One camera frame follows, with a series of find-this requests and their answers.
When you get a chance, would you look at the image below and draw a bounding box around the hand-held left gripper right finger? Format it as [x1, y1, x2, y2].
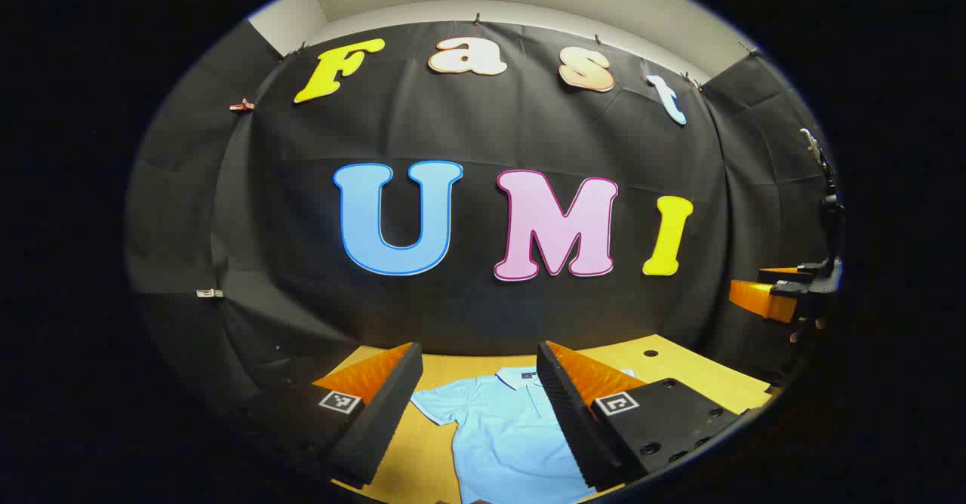
[537, 340, 744, 492]

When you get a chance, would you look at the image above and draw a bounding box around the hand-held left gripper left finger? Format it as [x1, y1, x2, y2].
[234, 342, 424, 490]

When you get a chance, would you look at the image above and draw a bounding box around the light blue T-shirt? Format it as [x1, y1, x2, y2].
[410, 367, 638, 504]

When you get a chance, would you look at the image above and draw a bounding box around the black backdrop cloth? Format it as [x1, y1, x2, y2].
[125, 20, 831, 414]

